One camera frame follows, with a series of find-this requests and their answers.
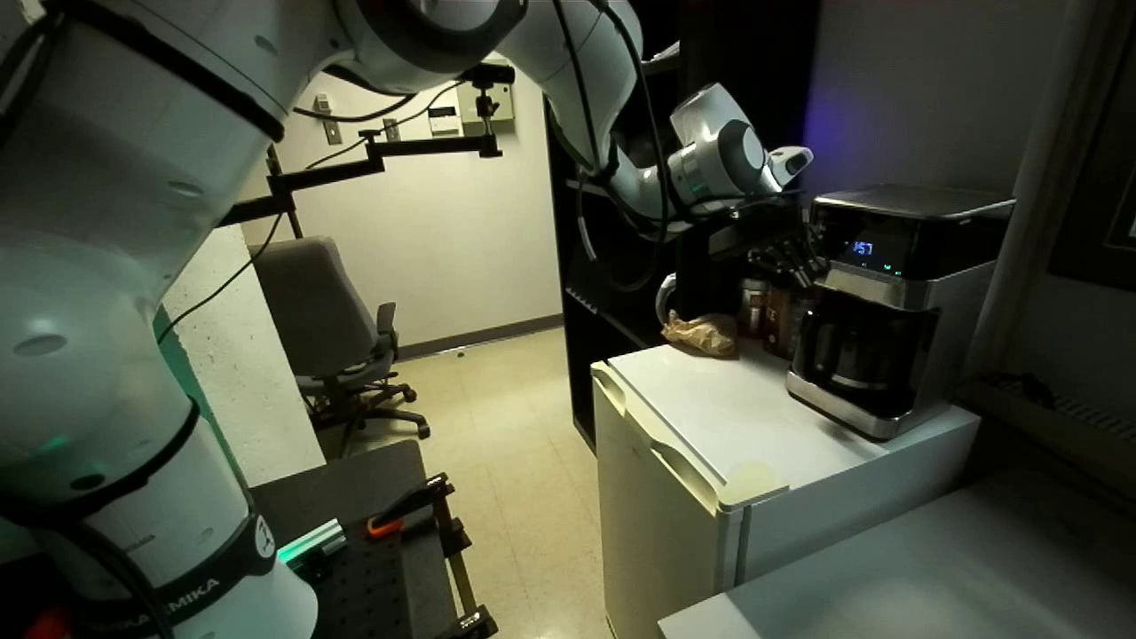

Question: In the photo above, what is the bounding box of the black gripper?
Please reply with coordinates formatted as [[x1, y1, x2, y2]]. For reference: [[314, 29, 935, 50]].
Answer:
[[706, 200, 824, 295]]

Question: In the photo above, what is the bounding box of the black silver coffeemaker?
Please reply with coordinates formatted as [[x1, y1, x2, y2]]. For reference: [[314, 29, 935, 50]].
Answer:
[[780, 186, 1019, 445]]

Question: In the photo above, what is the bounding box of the glass jar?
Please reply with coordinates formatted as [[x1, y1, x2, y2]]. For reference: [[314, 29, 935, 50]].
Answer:
[[739, 277, 797, 360]]

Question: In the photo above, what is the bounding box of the brown crumpled bag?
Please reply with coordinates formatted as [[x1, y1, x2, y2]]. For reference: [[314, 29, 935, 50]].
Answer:
[[656, 305, 744, 361]]

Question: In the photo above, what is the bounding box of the white mini fridge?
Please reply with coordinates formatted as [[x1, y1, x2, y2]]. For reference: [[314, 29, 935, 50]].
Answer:
[[584, 337, 985, 639]]

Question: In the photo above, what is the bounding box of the tall black cabinet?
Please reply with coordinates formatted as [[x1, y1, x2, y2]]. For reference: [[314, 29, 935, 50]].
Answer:
[[541, 0, 827, 453]]

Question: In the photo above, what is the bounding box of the black office chair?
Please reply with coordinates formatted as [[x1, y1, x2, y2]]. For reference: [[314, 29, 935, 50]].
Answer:
[[247, 229, 431, 461]]

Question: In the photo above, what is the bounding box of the black perforated breadboard table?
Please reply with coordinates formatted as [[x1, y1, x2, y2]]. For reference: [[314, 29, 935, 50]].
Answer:
[[250, 438, 501, 639]]

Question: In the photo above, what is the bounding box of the white wall outlet box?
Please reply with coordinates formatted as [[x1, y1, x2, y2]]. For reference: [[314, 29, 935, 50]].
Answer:
[[457, 83, 522, 135]]

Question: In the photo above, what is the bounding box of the black stereo camera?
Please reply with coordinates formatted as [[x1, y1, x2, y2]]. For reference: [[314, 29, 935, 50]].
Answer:
[[457, 59, 519, 92]]

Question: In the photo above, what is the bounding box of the small white wall plate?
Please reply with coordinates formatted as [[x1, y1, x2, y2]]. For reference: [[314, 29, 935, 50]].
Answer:
[[422, 104, 466, 140]]

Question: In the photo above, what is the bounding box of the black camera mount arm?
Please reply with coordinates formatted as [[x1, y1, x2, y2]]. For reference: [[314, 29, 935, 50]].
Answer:
[[216, 127, 507, 229]]

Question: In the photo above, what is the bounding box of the orange handled bar clamp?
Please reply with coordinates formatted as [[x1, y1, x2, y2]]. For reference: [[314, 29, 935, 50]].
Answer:
[[359, 468, 501, 639]]

